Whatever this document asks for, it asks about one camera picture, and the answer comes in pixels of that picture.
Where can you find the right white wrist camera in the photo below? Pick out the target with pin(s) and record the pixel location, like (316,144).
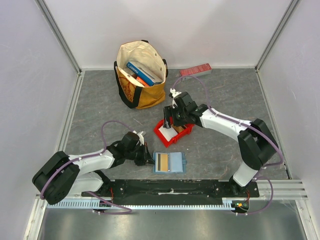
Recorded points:
(173,94)

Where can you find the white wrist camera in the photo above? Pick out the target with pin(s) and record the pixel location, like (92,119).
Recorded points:
(173,94)
(141,136)

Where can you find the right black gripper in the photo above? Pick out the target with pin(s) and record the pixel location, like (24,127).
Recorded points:
(170,114)

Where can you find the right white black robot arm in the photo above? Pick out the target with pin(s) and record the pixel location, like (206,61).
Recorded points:
(255,140)

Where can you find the brown striped card in bin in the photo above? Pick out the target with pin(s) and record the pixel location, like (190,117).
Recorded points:
(179,129)

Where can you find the blue book in bag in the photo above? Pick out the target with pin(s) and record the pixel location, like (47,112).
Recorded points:
(141,71)

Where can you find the grey slotted cable duct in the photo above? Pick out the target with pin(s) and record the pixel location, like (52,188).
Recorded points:
(95,204)

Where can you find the red rectangular carton box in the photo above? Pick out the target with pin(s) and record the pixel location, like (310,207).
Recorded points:
(195,71)

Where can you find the orange book in bag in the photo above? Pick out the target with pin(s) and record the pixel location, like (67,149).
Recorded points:
(142,82)

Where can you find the blue leather card holder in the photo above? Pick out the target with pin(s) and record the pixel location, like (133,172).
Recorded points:
(177,163)

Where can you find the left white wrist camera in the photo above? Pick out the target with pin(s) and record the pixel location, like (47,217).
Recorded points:
(141,136)

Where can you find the gold brown credit card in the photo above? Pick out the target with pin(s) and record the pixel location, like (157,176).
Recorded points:
(162,162)

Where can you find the red plastic bin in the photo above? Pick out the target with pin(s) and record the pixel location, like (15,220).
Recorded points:
(174,140)

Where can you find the white cards stack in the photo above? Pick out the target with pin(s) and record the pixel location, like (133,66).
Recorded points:
(168,133)

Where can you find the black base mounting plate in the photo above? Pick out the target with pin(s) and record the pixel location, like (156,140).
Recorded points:
(125,188)

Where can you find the yellow canvas tote bag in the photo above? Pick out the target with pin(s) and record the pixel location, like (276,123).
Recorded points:
(132,93)

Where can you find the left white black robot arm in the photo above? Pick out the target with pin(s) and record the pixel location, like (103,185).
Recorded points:
(65,174)

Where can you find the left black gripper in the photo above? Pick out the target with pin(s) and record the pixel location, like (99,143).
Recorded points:
(146,158)

